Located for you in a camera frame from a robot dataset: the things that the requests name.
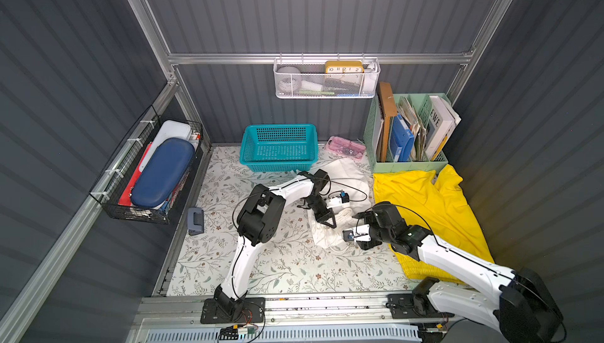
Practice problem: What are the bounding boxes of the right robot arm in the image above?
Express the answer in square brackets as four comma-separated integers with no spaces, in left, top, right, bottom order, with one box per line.
[343,201,568,342]

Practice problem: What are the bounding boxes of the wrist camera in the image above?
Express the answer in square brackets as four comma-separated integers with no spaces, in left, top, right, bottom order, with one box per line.
[327,190,350,209]
[342,224,371,242]

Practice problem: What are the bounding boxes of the red folder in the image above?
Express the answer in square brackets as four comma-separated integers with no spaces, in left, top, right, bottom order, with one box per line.
[118,143,152,207]

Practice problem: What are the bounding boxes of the black wire side basket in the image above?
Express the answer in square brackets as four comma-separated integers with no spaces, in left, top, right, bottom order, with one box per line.
[90,106,204,225]

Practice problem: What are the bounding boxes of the blue folder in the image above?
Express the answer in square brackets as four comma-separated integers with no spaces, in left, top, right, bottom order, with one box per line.
[389,115,415,162]

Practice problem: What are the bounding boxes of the pink plastic box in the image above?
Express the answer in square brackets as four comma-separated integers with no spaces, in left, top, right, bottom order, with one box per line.
[325,136,366,161]

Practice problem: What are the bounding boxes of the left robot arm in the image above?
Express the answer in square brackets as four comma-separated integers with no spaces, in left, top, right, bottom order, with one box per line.
[213,170,337,319]

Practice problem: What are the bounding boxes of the tape roll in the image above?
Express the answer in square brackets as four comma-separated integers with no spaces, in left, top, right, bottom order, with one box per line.
[275,66,301,94]

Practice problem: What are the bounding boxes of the yellow garment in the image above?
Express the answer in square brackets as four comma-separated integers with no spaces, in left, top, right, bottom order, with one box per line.
[373,165,494,263]

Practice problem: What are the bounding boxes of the white flat box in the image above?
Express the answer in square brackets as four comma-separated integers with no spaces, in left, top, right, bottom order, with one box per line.
[138,121,192,172]

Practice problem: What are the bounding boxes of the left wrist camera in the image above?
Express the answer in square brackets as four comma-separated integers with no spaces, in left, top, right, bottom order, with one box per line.
[327,190,350,209]

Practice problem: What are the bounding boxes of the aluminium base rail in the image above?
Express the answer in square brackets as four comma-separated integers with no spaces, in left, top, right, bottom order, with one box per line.
[126,291,460,342]

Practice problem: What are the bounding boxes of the white wire wall basket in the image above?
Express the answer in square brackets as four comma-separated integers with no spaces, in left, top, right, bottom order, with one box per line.
[273,56,382,99]

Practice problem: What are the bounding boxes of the blue oval case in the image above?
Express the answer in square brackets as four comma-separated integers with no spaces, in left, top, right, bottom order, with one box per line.
[131,138,195,209]

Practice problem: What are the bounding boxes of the white book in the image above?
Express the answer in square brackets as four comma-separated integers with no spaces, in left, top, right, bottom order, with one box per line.
[425,95,461,161]

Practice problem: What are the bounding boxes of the floral table mat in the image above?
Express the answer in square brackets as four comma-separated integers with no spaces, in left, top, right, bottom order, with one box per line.
[167,146,417,296]

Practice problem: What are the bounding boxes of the grey hole punch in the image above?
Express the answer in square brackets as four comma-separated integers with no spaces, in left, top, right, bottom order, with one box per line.
[187,207,204,236]

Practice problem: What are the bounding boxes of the teal plastic basket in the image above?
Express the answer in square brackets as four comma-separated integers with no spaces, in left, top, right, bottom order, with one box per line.
[239,124,319,172]

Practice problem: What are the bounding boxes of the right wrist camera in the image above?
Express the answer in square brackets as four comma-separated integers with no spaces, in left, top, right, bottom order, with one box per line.
[342,224,371,242]

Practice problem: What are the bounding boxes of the white shorts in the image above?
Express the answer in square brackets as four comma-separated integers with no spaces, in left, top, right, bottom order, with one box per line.
[307,158,372,251]

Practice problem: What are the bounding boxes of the green file organizer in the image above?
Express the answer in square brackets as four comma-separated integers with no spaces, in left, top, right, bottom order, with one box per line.
[362,92,452,175]

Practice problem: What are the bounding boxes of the brown board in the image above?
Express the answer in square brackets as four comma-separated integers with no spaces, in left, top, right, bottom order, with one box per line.
[377,82,397,162]

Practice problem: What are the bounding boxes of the yellow clock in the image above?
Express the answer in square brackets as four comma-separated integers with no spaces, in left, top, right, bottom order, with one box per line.
[325,60,364,74]

